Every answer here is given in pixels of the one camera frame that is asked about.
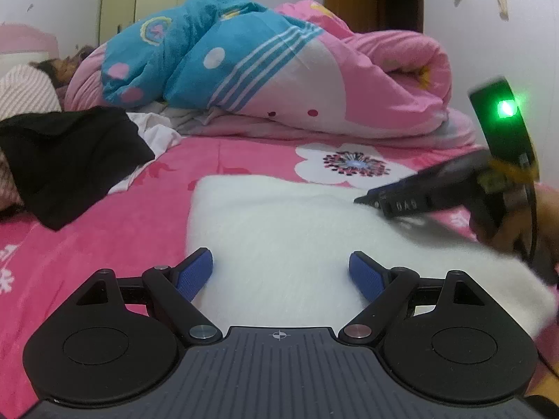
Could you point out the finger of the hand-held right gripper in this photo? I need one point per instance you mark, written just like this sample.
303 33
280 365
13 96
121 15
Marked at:
428 194

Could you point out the white cloth garment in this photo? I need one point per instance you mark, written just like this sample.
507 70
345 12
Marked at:
159 133

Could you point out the checked pillow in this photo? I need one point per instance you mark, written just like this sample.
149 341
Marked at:
26 96

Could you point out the white deer print sweater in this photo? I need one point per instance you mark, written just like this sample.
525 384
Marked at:
284 227

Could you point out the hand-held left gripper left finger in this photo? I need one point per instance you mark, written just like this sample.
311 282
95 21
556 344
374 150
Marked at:
194 273

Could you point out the person's right hand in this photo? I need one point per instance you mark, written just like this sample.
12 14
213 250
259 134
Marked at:
548 227

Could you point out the pink headboard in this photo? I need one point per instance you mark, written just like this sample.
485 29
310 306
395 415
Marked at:
26 39

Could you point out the pink floral blanket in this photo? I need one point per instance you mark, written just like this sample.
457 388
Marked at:
109 235

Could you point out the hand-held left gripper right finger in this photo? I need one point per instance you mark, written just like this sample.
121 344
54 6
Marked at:
367 276

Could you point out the pink and blue quilt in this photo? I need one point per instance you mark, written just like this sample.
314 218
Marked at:
270 61

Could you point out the black garment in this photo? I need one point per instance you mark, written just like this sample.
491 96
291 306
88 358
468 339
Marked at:
74 157

